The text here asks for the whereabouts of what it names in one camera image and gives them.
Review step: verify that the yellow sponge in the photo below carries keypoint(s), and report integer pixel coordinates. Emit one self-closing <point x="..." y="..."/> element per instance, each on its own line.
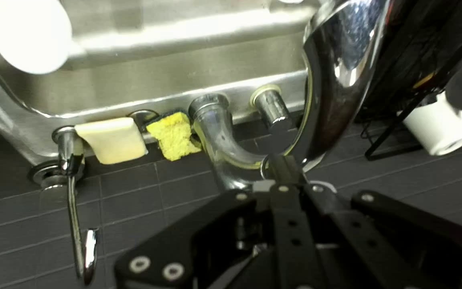
<point x="173" y="136"/>

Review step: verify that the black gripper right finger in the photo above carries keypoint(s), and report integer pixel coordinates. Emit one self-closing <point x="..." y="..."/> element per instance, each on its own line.
<point x="396" y="245"/>

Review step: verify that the chrome tap faucet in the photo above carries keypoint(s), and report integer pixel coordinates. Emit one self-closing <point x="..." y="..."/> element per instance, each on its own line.
<point x="340" y="48"/>

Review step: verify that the black dish rack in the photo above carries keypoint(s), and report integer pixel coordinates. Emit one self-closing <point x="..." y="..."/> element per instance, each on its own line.
<point x="421" y="49"/>

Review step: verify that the white cup in rack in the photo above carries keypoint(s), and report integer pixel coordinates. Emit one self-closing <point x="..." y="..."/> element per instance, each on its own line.
<point x="436" y="125"/>

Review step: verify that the cream sponge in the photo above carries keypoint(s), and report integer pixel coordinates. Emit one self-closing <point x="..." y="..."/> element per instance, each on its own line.
<point x="113" y="139"/>

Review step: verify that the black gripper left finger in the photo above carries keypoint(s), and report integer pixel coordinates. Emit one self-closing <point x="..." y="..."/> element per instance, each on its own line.
<point x="264" y="231"/>

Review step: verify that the stainless steel sink basin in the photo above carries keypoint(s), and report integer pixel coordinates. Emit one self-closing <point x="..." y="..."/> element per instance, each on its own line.
<point x="133" y="54"/>

